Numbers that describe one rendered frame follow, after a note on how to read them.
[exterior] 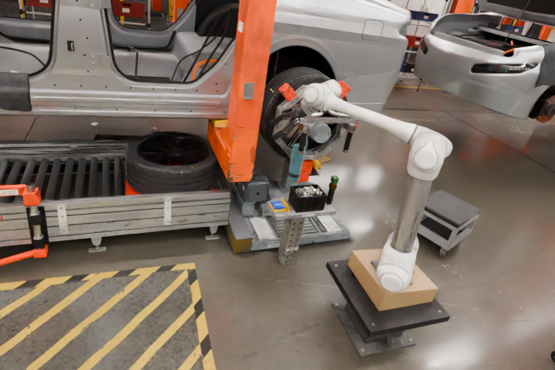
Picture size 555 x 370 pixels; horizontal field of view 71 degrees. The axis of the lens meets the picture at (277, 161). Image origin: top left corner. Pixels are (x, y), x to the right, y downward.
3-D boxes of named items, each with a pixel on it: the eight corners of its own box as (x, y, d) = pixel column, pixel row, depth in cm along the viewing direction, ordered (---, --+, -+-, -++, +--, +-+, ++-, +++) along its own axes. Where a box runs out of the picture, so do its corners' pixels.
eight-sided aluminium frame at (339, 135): (334, 154, 296) (351, 87, 271) (339, 158, 290) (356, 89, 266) (268, 157, 275) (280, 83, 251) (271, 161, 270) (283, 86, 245)
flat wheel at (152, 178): (192, 151, 332) (194, 126, 321) (233, 189, 288) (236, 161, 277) (113, 164, 292) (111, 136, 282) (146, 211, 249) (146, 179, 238)
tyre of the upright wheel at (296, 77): (323, 51, 279) (241, 89, 271) (339, 59, 260) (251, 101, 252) (342, 125, 317) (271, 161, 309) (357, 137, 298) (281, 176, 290)
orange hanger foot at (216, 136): (227, 137, 308) (231, 96, 293) (245, 169, 266) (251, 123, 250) (206, 137, 302) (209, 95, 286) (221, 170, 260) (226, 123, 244)
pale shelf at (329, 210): (324, 200, 265) (324, 196, 264) (335, 215, 252) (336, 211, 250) (265, 205, 249) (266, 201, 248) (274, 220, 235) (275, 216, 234)
